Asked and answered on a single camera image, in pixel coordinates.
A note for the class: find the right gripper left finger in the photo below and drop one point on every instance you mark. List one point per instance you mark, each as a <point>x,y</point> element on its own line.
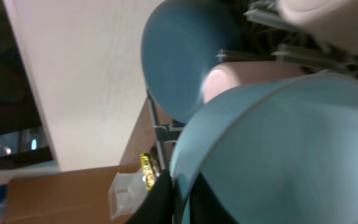
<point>158,206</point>

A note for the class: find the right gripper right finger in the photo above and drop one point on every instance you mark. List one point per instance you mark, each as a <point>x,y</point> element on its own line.
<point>205,208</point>

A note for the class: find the yellow green snack wrapper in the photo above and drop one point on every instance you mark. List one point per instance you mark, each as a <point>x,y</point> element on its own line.
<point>148,171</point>

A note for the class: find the light blue bowl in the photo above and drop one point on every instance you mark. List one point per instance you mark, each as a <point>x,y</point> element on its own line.
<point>277,152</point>

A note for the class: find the pink cup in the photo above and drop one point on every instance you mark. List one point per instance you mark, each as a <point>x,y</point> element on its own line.
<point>229,75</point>

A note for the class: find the dark blue plate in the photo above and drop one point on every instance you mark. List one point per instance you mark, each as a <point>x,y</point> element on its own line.
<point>179,45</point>

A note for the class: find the white cup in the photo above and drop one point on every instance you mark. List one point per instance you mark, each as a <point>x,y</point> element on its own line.
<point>335,21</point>

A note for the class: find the grey dishwasher rack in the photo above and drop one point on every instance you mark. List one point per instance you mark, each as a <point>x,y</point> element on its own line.
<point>265,36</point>

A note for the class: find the clear plastic bin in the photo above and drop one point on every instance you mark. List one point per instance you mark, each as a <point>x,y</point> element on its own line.
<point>126,194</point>

